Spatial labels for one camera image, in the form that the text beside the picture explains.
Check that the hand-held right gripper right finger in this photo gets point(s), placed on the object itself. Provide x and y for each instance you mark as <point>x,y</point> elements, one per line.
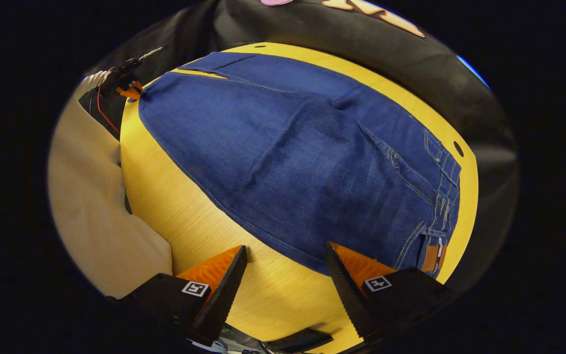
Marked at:
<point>347,290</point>

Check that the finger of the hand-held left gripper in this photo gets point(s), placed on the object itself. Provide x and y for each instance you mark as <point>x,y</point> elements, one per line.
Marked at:
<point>130,92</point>

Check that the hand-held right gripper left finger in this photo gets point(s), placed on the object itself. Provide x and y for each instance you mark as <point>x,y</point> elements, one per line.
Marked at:
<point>226,287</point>

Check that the blue denim jeans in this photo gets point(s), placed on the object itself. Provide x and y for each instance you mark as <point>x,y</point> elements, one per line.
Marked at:
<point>288,162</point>

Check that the black backdrop cloth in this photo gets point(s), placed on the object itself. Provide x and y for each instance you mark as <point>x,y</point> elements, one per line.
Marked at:
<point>342,39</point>

